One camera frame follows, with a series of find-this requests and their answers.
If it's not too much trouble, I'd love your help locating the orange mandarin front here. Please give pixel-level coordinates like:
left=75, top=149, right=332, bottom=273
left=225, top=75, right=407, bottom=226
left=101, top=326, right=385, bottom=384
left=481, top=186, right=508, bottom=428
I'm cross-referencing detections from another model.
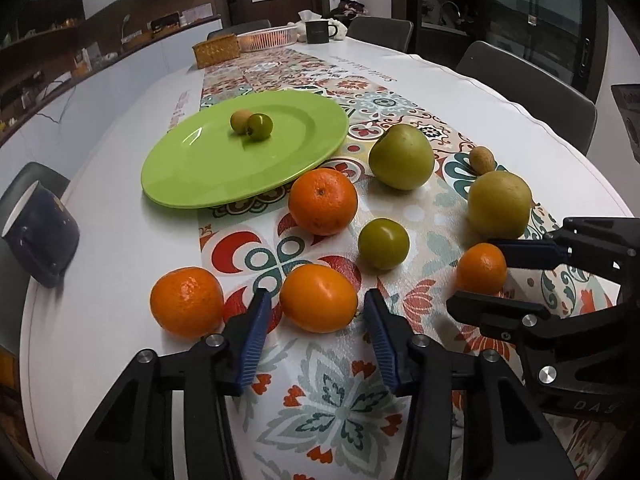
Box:
left=456, top=243, right=508, bottom=296

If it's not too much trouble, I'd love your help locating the orange mandarin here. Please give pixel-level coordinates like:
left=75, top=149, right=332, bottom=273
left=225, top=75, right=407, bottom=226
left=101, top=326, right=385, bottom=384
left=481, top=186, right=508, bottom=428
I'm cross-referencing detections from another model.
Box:
left=456, top=243, right=508, bottom=296
left=150, top=266, right=224, bottom=339
left=288, top=168, right=358, bottom=236
left=279, top=263, right=358, bottom=334

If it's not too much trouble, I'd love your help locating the yellow pear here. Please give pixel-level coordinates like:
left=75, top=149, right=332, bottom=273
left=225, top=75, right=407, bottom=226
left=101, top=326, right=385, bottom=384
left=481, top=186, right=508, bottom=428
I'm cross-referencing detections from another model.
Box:
left=468, top=170, right=533, bottom=240

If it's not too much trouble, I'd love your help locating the small green fruit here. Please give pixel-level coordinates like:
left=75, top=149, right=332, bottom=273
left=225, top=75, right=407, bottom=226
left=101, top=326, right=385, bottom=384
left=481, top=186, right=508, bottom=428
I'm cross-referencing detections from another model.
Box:
left=246, top=113, right=273, bottom=142
left=358, top=218, right=410, bottom=271

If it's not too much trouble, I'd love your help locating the brown kiwi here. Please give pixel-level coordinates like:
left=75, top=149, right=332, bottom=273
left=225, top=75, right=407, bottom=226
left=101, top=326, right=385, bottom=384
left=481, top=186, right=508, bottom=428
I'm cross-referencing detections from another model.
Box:
left=230, top=110, right=253, bottom=136
left=469, top=146, right=496, bottom=176

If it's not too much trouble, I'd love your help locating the patterned table runner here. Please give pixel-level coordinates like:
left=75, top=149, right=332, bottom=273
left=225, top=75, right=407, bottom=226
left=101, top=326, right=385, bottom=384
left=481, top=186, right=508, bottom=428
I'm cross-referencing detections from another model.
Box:
left=196, top=46, right=616, bottom=480

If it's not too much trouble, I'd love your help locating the green pear near plate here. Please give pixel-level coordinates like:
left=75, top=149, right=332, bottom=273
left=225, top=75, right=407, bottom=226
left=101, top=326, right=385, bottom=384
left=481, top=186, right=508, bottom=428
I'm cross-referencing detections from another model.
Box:
left=369, top=124, right=435, bottom=191

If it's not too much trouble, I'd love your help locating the grey chair right near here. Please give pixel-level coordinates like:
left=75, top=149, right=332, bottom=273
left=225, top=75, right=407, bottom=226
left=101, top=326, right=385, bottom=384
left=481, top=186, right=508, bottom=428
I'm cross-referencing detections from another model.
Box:
left=456, top=41, right=597, bottom=155

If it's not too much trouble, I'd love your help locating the grey chair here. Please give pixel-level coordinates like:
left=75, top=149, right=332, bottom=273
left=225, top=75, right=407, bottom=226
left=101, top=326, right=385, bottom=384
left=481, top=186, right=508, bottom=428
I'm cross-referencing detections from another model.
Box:
left=0, top=162, right=70, bottom=358
left=456, top=41, right=597, bottom=155
left=346, top=15, right=413, bottom=53

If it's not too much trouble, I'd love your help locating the grey chair left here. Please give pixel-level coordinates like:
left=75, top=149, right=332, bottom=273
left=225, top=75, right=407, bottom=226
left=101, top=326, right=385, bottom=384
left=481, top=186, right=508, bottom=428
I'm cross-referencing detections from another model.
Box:
left=0, top=162, right=70, bottom=358

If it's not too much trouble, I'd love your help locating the white tablecloth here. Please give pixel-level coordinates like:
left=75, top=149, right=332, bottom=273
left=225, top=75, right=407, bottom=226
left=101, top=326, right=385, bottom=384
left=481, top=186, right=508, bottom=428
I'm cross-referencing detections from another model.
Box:
left=21, top=40, right=627, bottom=474

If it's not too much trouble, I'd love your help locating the dark blue mug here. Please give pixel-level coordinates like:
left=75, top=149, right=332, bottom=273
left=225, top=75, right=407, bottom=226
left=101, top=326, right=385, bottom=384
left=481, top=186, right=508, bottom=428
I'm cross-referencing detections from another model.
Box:
left=1, top=180, right=80, bottom=288

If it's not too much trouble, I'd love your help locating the grey chair right far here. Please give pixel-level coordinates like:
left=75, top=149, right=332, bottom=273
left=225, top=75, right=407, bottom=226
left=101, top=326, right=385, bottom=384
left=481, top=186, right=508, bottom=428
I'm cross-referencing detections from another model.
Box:
left=346, top=15, right=413, bottom=53

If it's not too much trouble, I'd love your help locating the green plate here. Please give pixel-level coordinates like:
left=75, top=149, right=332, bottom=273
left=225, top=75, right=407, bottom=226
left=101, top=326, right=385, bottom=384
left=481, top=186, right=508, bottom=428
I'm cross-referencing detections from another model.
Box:
left=141, top=90, right=348, bottom=209

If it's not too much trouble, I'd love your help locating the white tissue pack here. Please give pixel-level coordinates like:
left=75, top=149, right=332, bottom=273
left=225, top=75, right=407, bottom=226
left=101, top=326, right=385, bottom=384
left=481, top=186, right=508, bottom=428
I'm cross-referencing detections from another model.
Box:
left=295, top=10, right=347, bottom=44

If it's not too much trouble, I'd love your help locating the black mug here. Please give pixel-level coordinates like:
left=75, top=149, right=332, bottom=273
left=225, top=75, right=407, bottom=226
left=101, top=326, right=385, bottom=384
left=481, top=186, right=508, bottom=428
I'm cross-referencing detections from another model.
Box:
left=305, top=20, right=338, bottom=44

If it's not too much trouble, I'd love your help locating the clear fruit container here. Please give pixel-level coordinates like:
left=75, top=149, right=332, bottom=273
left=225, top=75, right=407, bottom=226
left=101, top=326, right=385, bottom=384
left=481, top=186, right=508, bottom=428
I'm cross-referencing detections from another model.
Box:
left=236, top=25, right=299, bottom=53

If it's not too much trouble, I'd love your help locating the grey chair table end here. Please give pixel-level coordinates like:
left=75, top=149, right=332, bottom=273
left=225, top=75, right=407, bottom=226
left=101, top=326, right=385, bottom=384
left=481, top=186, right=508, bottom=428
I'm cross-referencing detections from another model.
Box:
left=206, top=20, right=271, bottom=40

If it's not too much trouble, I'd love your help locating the woven wicker basket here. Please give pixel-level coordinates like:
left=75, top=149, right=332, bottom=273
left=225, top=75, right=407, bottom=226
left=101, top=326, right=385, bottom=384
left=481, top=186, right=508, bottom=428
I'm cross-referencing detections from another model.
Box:
left=192, top=34, right=241, bottom=70

